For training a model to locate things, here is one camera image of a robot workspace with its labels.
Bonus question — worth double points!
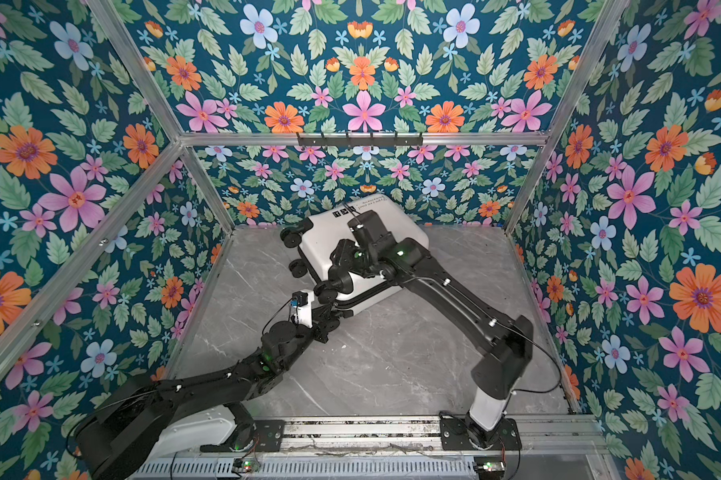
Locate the white slotted cable duct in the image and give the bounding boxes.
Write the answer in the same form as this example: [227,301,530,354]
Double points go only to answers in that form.
[132,456,477,479]

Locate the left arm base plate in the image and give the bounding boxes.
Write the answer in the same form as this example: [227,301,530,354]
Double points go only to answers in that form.
[200,419,286,453]

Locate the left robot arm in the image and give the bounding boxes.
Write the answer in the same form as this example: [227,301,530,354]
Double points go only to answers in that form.
[72,305,348,479]

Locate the left small circuit board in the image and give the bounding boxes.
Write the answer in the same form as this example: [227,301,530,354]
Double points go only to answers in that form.
[232,458,260,475]

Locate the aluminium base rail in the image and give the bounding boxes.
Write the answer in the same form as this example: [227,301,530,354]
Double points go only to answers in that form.
[148,414,608,461]

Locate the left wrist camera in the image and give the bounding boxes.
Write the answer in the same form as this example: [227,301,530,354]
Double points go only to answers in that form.
[290,290,316,328]

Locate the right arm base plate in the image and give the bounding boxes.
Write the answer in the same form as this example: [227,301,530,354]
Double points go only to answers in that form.
[438,412,522,451]

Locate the white hard-shell suitcase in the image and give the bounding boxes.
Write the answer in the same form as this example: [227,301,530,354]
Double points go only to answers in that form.
[280,194,429,314]

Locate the small circuit board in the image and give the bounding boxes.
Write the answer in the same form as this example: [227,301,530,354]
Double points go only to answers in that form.
[473,459,506,480]
[232,458,260,475]

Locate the black wall hook rack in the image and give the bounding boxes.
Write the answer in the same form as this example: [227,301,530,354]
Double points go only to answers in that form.
[296,132,424,148]

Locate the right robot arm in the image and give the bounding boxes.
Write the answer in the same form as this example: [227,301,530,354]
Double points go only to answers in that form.
[328,234,533,449]

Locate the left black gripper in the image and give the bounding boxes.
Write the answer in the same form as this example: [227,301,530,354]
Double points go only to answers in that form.
[278,301,334,374]

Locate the right small circuit board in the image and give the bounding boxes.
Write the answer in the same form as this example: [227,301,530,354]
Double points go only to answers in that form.
[473,459,506,480]

